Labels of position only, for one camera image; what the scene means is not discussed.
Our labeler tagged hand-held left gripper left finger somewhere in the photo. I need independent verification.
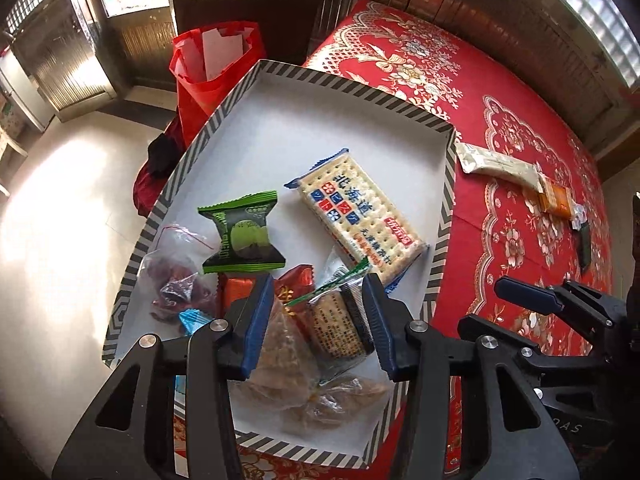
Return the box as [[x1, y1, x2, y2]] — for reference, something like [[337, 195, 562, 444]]
[[52, 272, 276, 480]]

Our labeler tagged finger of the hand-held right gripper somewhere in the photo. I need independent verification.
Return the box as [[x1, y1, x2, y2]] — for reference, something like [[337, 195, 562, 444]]
[[494, 276, 629, 342], [457, 312, 602, 387]]

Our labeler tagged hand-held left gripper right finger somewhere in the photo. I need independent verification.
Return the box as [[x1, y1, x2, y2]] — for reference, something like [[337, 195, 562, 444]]
[[361, 272, 576, 480]]

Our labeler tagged clear bag of brown pastry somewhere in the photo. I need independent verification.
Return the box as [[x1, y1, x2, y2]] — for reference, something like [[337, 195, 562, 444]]
[[245, 305, 321, 401], [285, 375, 393, 436]]

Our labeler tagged green-edged clear biscuit packet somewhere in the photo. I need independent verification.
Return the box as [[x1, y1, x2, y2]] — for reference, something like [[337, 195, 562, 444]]
[[290, 255, 378, 361]]

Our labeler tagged clear bag of red dates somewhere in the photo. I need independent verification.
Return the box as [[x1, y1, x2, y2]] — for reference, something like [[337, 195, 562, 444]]
[[140, 224, 221, 328]]

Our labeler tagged blue white cracker packet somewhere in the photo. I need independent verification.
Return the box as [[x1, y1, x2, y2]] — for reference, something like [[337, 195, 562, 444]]
[[284, 148, 431, 292]]

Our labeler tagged striped white cardboard box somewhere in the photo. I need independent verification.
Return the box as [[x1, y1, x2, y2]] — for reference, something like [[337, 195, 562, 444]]
[[101, 59, 458, 463]]

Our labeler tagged orange foil snack packet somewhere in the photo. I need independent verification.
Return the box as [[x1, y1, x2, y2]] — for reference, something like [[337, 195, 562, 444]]
[[217, 272, 266, 311]]

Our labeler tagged red brown snack packet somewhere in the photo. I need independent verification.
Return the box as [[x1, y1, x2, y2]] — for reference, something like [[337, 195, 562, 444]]
[[274, 265, 317, 311]]

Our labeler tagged light blue snack packet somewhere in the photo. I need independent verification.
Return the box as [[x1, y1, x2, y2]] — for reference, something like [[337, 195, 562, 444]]
[[177, 309, 213, 336]]

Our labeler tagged dark green snack packet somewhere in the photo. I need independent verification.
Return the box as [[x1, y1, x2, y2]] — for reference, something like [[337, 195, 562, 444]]
[[577, 222, 594, 273]]

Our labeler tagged long beige snack packet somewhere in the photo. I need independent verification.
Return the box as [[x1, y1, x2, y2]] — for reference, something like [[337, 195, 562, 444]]
[[455, 142, 543, 193]]

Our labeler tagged dark red cloth bundle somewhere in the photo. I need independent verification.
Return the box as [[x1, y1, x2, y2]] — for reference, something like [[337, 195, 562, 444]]
[[132, 120, 188, 218]]

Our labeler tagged red floral tablecloth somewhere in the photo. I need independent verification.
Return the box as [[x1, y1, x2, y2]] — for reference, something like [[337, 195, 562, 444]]
[[172, 0, 616, 480]]

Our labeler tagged red paper bag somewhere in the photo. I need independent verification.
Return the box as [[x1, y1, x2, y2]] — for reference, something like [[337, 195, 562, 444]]
[[169, 21, 267, 148]]

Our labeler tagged dark wooden bench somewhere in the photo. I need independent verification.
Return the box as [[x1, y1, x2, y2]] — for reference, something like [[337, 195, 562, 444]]
[[320, 0, 640, 161]]

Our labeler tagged barred window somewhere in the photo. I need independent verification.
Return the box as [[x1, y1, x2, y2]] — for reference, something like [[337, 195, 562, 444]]
[[520, 0, 640, 86]]

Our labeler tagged white chair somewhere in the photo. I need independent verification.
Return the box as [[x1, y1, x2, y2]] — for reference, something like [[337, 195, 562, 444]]
[[0, 122, 27, 198]]

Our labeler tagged metal security door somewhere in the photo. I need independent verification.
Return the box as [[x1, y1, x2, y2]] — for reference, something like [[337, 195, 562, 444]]
[[5, 0, 118, 113]]

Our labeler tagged grey refrigerator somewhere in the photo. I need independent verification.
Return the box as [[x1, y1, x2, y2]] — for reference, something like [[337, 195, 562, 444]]
[[0, 50, 56, 133]]

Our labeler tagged glass panel door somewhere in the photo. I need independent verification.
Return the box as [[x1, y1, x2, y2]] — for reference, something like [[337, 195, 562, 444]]
[[90, 0, 176, 91]]

